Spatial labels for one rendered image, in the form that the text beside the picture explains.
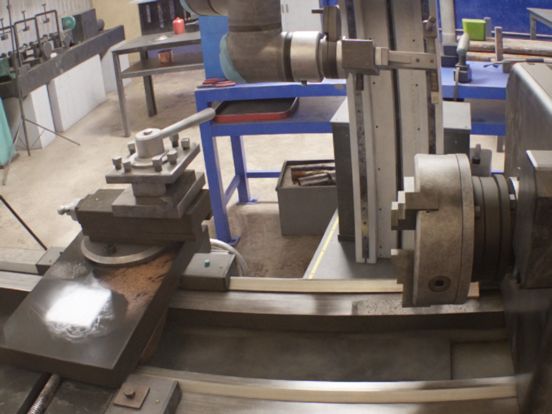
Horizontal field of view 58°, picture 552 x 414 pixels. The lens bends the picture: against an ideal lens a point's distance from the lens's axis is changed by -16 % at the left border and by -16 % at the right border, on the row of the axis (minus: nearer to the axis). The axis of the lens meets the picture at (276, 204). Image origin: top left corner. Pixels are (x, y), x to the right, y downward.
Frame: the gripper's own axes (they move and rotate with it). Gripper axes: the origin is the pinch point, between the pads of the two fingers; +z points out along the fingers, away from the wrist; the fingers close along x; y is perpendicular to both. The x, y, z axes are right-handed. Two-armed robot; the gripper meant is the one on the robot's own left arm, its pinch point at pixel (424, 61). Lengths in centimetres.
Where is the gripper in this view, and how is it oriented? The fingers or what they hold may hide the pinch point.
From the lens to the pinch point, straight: 94.2
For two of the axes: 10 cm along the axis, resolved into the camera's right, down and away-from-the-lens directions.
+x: -2.5, 1.5, -9.6
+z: 9.7, 0.5, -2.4
